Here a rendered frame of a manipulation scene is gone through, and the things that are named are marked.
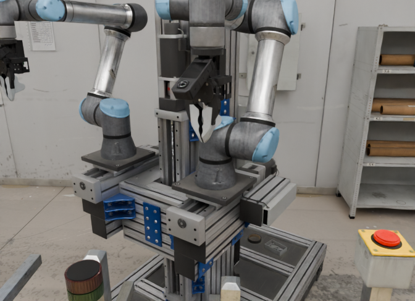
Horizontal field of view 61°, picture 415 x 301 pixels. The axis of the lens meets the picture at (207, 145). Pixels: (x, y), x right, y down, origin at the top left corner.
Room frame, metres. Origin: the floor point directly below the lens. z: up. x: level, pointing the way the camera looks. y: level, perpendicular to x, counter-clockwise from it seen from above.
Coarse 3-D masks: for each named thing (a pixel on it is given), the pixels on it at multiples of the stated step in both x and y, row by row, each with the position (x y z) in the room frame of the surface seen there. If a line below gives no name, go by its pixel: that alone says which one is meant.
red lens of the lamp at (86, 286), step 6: (72, 264) 0.51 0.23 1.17; (66, 270) 0.49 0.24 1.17; (66, 276) 0.48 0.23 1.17; (96, 276) 0.48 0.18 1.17; (102, 276) 0.50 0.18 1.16; (66, 282) 0.47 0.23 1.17; (72, 282) 0.46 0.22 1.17; (78, 282) 0.46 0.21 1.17; (84, 282) 0.47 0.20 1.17; (90, 282) 0.47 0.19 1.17; (96, 282) 0.48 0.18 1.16; (72, 288) 0.46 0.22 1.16; (78, 288) 0.46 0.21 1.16; (84, 288) 0.46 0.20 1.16; (90, 288) 0.47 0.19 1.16
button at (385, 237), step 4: (376, 232) 0.52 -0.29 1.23; (380, 232) 0.52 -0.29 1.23; (384, 232) 0.52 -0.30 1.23; (388, 232) 0.52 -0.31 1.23; (392, 232) 0.52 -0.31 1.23; (376, 236) 0.51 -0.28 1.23; (380, 236) 0.51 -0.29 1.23; (384, 236) 0.51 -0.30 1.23; (388, 236) 0.51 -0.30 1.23; (392, 236) 0.51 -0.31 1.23; (396, 236) 0.51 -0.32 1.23; (376, 240) 0.50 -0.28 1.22; (380, 240) 0.50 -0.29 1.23; (384, 240) 0.50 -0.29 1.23; (388, 240) 0.49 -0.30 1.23; (392, 240) 0.49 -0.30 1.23; (396, 240) 0.49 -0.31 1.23; (384, 244) 0.49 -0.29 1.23; (388, 244) 0.49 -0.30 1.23; (392, 244) 0.49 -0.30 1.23; (396, 244) 0.49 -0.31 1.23
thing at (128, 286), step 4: (124, 284) 0.82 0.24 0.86; (128, 284) 0.82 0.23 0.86; (132, 284) 0.82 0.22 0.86; (124, 288) 0.81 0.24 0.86; (128, 288) 0.81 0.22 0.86; (132, 288) 0.82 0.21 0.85; (120, 292) 0.79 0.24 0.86; (124, 292) 0.79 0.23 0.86; (128, 292) 0.79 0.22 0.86; (132, 292) 0.82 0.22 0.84; (120, 296) 0.78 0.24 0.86; (124, 296) 0.78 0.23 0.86; (128, 296) 0.78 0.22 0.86; (116, 300) 0.76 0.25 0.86; (120, 300) 0.76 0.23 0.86; (124, 300) 0.76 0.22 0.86; (128, 300) 0.78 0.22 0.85
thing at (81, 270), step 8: (80, 264) 0.51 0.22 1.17; (88, 264) 0.51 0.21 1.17; (96, 264) 0.51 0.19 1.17; (72, 272) 0.49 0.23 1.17; (80, 272) 0.49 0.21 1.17; (88, 272) 0.49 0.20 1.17; (96, 272) 0.49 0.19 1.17; (72, 280) 0.47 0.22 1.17; (80, 280) 0.47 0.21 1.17; (96, 288) 0.48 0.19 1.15
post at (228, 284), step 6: (222, 276) 0.54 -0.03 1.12; (228, 276) 0.53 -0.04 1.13; (234, 276) 0.53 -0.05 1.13; (222, 282) 0.52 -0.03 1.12; (228, 282) 0.52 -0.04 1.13; (234, 282) 0.52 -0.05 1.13; (222, 288) 0.51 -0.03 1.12; (228, 288) 0.51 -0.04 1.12; (234, 288) 0.51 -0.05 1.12; (222, 294) 0.51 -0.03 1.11; (228, 294) 0.51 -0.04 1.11; (234, 294) 0.51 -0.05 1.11; (222, 300) 0.51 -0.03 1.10; (228, 300) 0.51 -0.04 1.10; (234, 300) 0.51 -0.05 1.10
